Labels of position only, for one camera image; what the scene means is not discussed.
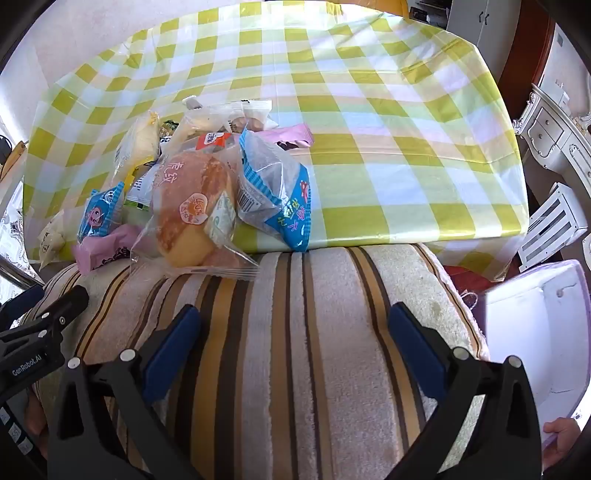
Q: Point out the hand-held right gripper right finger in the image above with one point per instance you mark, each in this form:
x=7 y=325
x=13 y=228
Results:
x=415 y=346

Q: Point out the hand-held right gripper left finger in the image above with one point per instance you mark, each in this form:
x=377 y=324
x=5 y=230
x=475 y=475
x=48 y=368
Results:
x=173 y=350

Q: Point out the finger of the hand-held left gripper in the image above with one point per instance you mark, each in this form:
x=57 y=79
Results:
x=25 y=297
x=51 y=318

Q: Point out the purple and white box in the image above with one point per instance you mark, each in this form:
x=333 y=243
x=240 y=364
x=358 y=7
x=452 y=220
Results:
x=521 y=332

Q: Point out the round bread clear packet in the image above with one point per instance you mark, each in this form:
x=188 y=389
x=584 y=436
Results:
x=189 y=217

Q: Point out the cake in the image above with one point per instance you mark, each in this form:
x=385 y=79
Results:
x=136 y=141

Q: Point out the large blue snack packet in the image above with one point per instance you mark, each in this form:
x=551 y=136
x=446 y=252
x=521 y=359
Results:
x=277 y=184

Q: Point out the white nut packet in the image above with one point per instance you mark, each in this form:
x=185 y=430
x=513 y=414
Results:
x=240 y=110

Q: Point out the person's left forearm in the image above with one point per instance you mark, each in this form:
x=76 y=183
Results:
x=33 y=420

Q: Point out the cream pastry packet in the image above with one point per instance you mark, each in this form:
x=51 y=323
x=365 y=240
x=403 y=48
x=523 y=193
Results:
x=51 y=240

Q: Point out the small blue snack packet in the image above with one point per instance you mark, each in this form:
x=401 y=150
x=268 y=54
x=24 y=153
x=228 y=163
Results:
x=99 y=212

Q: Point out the striped brown cushion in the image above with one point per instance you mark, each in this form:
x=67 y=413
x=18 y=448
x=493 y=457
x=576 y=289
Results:
x=295 y=346

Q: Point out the green and white snack packet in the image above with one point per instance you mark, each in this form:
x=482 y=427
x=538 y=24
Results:
x=141 y=189

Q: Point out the white slatted stool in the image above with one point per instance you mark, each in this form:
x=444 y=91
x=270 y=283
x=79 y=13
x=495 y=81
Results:
x=554 y=217

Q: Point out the green checked tablecloth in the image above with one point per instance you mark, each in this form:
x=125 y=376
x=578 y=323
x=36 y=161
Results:
x=369 y=138

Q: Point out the pale pastry clear packet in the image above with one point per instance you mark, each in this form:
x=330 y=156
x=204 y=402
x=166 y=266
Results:
x=194 y=127

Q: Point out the white ornate dresser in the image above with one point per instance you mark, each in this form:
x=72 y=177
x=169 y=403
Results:
x=549 y=129

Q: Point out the white cabinet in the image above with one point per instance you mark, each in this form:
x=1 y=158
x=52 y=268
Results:
x=480 y=37

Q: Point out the dark shelf unit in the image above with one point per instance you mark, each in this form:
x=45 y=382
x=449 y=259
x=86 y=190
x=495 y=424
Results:
x=429 y=9

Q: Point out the yellow leather seat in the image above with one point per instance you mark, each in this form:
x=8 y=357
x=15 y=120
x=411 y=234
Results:
x=383 y=5

